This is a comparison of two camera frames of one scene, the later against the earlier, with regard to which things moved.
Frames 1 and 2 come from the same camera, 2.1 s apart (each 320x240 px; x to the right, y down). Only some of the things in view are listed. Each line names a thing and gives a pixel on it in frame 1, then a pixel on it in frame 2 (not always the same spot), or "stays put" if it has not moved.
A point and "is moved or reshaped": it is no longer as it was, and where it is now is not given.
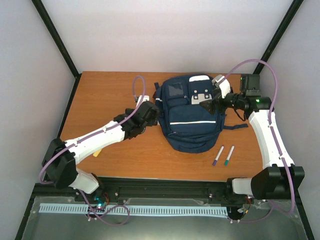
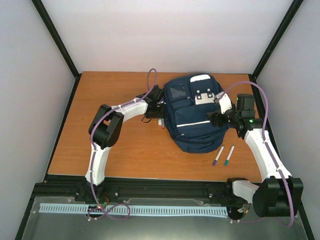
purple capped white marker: (218, 155) stays put
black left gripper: (154, 120) -> (162, 114)
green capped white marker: (229, 155) stays put
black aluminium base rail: (131, 187) stays put
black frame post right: (284, 25) stays put
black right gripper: (212, 106) -> (215, 117)
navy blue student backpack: (187, 125) is moved or reshaped
